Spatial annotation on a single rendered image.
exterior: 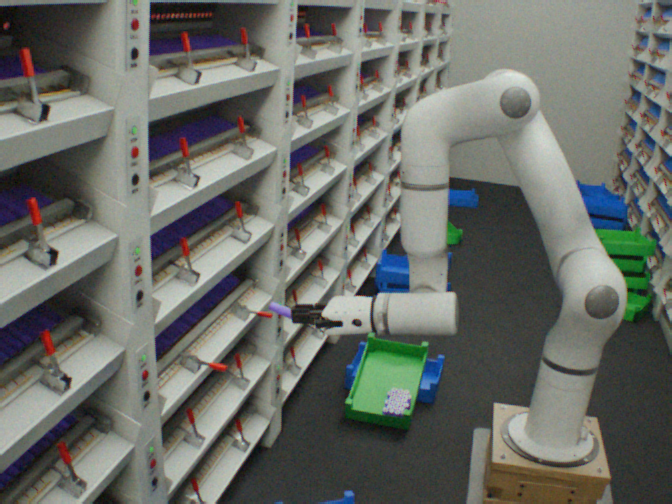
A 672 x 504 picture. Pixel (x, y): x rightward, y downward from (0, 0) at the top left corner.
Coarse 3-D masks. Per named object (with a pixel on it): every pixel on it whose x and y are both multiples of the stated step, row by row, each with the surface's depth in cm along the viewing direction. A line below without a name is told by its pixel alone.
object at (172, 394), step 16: (240, 272) 177; (256, 272) 178; (256, 288) 179; (272, 288) 178; (256, 304) 172; (224, 320) 160; (240, 320) 163; (256, 320) 173; (224, 336) 155; (240, 336) 163; (192, 352) 145; (208, 352) 147; (224, 352) 153; (176, 368) 138; (208, 368) 145; (160, 384) 132; (176, 384) 134; (192, 384) 137; (160, 400) 123; (176, 400) 130; (160, 416) 124
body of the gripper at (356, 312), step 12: (336, 300) 142; (348, 300) 141; (360, 300) 140; (372, 300) 137; (324, 312) 137; (336, 312) 137; (348, 312) 136; (360, 312) 135; (372, 312) 136; (348, 324) 136; (360, 324) 137; (372, 324) 136
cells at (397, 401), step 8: (392, 392) 211; (400, 392) 211; (408, 392) 211; (392, 400) 209; (400, 400) 209; (408, 400) 210; (384, 408) 207; (392, 408) 207; (400, 408) 206; (408, 408) 208; (400, 416) 207
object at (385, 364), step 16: (368, 336) 228; (368, 352) 232; (384, 352) 232; (400, 352) 231; (416, 352) 229; (368, 368) 227; (384, 368) 227; (400, 368) 226; (416, 368) 226; (368, 384) 222; (384, 384) 222; (400, 384) 221; (416, 384) 221; (352, 400) 208; (368, 400) 217; (384, 400) 217; (416, 400) 216; (352, 416) 211; (368, 416) 209; (384, 416) 207
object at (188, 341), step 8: (248, 280) 176; (240, 288) 171; (248, 288) 174; (232, 296) 166; (240, 296) 170; (224, 304) 162; (216, 312) 157; (224, 312) 161; (208, 320) 153; (216, 320) 157; (200, 328) 149; (208, 328) 153; (192, 336) 146; (200, 336) 150; (208, 336) 150; (184, 344) 142; (192, 344) 146; (200, 344) 147; (168, 352) 138; (176, 352) 139; (160, 360) 134; (168, 360) 135; (160, 368) 132
